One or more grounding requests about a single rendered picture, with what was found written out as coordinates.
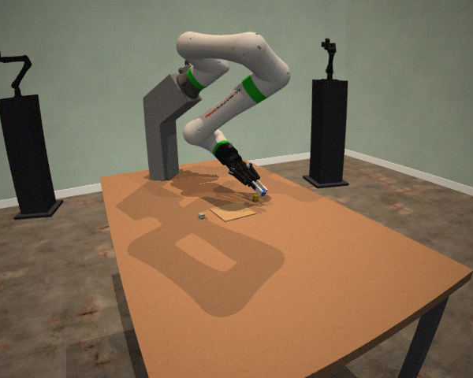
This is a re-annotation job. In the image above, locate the tan square mat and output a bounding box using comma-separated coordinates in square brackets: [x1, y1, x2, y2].
[209, 202, 257, 222]

